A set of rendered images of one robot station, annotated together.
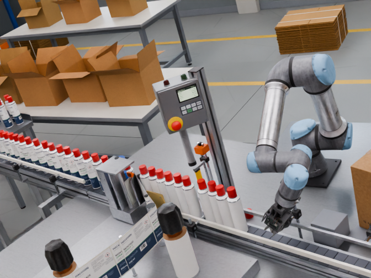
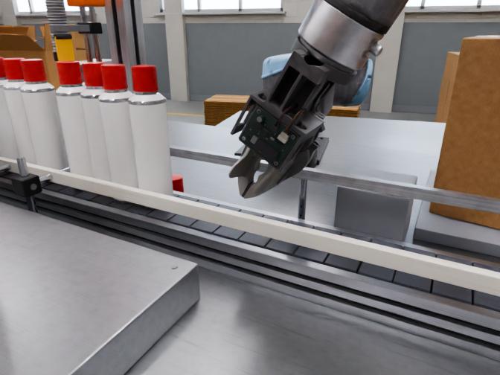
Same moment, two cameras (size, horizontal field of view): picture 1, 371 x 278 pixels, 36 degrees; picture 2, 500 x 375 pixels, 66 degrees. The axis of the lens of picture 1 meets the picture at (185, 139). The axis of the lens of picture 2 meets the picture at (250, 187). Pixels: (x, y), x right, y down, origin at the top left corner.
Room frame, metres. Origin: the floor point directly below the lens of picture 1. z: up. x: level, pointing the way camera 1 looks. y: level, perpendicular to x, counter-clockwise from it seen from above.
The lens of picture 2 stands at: (1.27, -0.04, 1.13)
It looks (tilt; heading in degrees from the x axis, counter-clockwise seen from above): 22 degrees down; 339
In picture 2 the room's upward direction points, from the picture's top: straight up
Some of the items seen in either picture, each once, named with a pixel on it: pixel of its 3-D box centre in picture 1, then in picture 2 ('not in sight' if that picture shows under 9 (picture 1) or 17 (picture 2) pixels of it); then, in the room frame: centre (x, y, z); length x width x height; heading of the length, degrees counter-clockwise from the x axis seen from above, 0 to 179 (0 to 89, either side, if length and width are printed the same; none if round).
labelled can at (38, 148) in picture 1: (42, 155); not in sight; (2.86, 0.77, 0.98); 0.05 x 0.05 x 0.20
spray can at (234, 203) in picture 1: (236, 210); (150, 138); (1.83, -0.11, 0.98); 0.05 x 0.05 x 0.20
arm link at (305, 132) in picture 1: (305, 136); (287, 79); (2.18, -0.51, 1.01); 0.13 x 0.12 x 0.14; 59
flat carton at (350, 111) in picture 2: not in sight; (333, 112); (5.57, -2.91, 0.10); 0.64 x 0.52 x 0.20; 49
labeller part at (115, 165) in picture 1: (115, 165); not in sight; (2.18, 0.32, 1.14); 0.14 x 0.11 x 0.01; 41
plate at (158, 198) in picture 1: (157, 201); not in sight; (2.13, 0.19, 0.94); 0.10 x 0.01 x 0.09; 41
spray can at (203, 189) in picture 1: (206, 201); (79, 126); (1.95, -0.01, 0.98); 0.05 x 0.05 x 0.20
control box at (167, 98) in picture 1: (181, 102); not in sight; (2.06, -0.02, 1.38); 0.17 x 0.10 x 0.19; 96
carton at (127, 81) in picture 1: (129, 72); (35, 59); (3.84, 0.24, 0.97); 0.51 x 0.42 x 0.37; 147
